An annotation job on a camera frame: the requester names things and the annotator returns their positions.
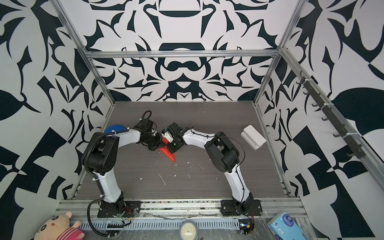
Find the red square paper sheet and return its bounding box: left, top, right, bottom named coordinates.
left=159, top=138, right=175, bottom=163

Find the white slotted cable duct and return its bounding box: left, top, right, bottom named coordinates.
left=69, top=218, right=241, bottom=231

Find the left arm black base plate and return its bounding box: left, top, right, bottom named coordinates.
left=97, top=201, right=142, bottom=218

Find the black wall hook rack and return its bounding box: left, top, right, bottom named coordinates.
left=297, top=71, right=366, bottom=159

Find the round analog clock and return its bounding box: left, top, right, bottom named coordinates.
left=179, top=221, right=199, bottom=240

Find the white rectangular box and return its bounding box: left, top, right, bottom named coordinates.
left=241, top=125, right=267, bottom=150

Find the blue tissue pack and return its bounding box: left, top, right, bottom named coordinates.
left=267, top=212, right=309, bottom=240

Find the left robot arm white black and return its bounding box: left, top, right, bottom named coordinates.
left=81, top=119, right=162, bottom=204

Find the blue cloth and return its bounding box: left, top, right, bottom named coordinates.
left=104, top=125, right=127, bottom=134

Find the black cable at left base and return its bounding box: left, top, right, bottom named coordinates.
left=86, top=196, right=132, bottom=238

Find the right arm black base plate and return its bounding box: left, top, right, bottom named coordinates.
left=220, top=200, right=263, bottom=217

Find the pink plush toy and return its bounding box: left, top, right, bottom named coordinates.
left=34, top=212, right=85, bottom=240

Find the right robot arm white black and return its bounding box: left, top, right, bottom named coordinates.
left=162, top=123, right=252, bottom=204

